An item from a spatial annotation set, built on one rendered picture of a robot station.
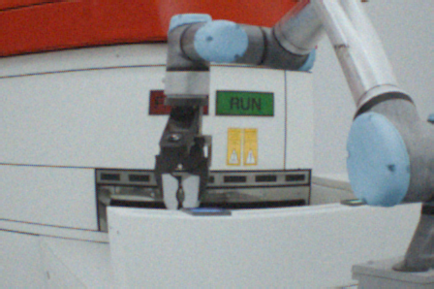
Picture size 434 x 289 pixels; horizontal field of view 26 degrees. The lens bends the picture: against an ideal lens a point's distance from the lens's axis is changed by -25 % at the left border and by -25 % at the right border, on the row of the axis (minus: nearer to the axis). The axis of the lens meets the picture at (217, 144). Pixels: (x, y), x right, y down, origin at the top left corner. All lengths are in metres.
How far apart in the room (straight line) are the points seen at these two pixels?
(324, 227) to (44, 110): 0.73
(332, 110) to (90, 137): 1.91
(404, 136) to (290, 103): 1.04
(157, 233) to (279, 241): 0.18
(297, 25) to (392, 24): 2.36
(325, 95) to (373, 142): 2.69
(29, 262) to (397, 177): 1.12
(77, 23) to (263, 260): 0.72
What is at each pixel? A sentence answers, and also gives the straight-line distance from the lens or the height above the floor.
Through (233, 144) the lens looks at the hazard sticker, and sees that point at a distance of 2.26.
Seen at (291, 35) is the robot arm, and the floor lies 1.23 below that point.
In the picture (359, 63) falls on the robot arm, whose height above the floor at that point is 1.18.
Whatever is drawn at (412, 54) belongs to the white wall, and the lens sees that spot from 4.20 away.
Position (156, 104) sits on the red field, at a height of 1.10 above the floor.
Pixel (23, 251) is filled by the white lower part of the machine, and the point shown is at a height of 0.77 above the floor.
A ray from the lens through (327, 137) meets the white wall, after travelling 3.97.
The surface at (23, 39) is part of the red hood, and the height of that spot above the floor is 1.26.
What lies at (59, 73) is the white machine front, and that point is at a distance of 2.16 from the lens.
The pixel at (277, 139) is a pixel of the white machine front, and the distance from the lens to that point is 2.29.
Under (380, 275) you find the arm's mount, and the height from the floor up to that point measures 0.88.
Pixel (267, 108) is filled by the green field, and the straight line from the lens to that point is 2.27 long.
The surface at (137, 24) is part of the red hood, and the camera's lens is 2.14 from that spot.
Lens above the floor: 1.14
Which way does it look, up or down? 3 degrees down
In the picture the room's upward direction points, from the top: 2 degrees clockwise
